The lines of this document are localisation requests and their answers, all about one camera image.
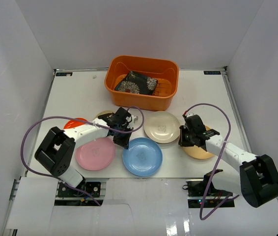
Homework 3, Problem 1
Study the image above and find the blue bear plate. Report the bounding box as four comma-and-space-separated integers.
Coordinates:
122, 137, 163, 177

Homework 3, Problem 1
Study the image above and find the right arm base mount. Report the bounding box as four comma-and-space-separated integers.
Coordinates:
182, 172, 229, 208

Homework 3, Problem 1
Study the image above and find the black floral square plate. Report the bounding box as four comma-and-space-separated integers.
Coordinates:
114, 71, 158, 95

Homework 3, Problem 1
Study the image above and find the pink bear plate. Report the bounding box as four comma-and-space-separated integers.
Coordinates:
75, 137, 115, 171

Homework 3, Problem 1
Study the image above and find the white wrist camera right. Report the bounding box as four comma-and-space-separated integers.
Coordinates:
182, 111, 195, 119

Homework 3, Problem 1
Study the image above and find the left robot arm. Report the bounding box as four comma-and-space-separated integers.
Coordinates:
34, 107, 138, 196

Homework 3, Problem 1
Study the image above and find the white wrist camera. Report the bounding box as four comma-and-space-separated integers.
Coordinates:
126, 115, 139, 124
182, 111, 195, 119

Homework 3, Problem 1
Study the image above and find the yellow bear plate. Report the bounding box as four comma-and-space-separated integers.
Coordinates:
182, 125, 216, 160

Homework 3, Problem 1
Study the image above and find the cream bear plate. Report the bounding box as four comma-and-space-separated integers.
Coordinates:
143, 111, 180, 144

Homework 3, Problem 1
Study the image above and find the orange plastic bin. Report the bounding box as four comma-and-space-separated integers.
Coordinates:
104, 56, 179, 111

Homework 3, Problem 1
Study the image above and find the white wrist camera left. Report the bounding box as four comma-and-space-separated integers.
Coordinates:
126, 115, 139, 124

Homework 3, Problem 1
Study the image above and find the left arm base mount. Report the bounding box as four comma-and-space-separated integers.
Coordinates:
56, 180, 102, 199

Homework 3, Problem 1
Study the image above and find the orange glossy plate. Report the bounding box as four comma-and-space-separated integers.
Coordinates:
63, 118, 87, 129

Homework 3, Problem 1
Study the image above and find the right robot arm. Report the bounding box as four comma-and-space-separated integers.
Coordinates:
179, 114, 278, 208

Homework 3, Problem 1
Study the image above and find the beige floral small plate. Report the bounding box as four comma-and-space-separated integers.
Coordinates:
95, 110, 114, 118

